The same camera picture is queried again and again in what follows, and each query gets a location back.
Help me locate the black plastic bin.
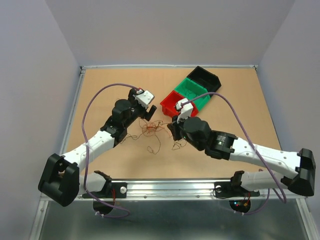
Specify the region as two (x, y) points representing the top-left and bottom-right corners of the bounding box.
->
(187, 66), (222, 93)

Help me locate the green plastic bin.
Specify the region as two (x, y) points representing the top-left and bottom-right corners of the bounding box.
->
(174, 77), (211, 112)

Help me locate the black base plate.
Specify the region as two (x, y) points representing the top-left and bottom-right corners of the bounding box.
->
(213, 181), (260, 199)
(90, 181), (128, 199)

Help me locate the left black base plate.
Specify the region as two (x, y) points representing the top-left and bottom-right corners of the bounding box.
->
(90, 181), (128, 199)

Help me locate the thin wire bundle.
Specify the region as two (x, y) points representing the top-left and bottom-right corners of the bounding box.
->
(122, 118), (187, 154)

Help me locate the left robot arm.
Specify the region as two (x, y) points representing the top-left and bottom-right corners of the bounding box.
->
(38, 88), (157, 207)

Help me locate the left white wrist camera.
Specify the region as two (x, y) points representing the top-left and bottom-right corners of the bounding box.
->
(133, 89), (155, 109)

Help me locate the aluminium front rail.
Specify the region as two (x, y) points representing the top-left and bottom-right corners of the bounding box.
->
(39, 177), (308, 201)

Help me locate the dark separated wire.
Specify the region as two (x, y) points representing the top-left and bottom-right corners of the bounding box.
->
(180, 84), (201, 101)

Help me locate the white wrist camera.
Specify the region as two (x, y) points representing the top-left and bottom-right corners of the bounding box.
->
(175, 98), (194, 124)
(133, 89), (155, 109)

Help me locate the red plastic bin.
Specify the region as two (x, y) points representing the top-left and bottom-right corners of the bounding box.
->
(160, 90), (185, 118)

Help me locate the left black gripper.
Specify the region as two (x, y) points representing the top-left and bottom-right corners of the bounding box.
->
(123, 89), (156, 129)

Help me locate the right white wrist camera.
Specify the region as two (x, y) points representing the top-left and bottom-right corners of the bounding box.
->
(175, 98), (194, 124)

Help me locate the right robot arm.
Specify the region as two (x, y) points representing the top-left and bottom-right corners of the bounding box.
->
(167, 116), (316, 197)

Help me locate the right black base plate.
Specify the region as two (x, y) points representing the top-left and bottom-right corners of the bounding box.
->
(213, 181), (260, 199)

